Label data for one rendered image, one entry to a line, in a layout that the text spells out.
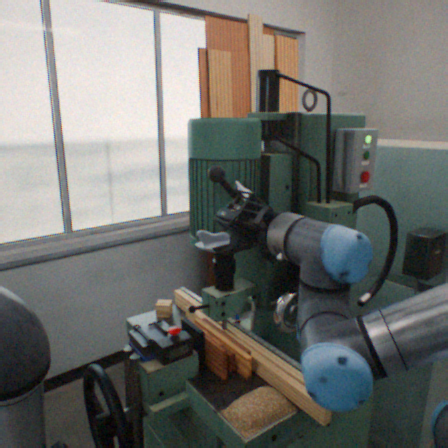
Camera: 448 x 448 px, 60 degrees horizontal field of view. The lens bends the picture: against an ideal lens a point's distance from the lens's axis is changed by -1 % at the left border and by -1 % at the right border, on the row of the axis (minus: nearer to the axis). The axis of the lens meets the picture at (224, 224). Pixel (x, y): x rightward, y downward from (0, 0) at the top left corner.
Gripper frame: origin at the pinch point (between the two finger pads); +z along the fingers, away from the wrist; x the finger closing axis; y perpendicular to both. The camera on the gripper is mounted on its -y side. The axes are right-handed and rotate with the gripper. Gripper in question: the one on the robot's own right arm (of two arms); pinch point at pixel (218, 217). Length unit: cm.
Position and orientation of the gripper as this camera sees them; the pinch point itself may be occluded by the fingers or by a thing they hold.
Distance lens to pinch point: 81.3
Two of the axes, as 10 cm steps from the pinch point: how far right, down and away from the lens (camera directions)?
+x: -5.8, 7.8, -2.2
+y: -5.7, -5.8, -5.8
